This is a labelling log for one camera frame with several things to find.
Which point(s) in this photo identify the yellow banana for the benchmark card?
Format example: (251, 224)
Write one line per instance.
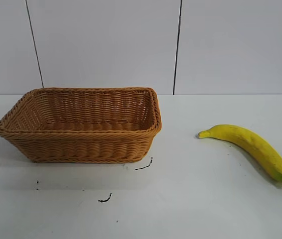
(253, 147)

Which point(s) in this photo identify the brown woven wicker basket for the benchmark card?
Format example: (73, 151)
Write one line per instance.
(81, 147)

